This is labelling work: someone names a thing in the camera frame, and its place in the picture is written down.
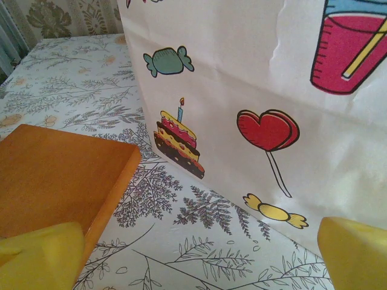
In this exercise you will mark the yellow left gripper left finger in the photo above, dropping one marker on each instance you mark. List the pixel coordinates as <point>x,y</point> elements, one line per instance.
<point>39,259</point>

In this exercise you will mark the orange wooden board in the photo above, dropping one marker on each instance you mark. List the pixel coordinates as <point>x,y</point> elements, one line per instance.
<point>60,175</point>

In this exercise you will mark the aluminium frame post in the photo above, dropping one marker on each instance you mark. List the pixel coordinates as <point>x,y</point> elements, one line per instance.
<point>9,36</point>

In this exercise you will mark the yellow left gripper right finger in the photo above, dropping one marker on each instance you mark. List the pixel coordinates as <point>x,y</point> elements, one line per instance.
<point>356,259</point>

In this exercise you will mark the white printed paper gift bag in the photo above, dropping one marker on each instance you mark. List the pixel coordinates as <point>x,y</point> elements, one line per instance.
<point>242,75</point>

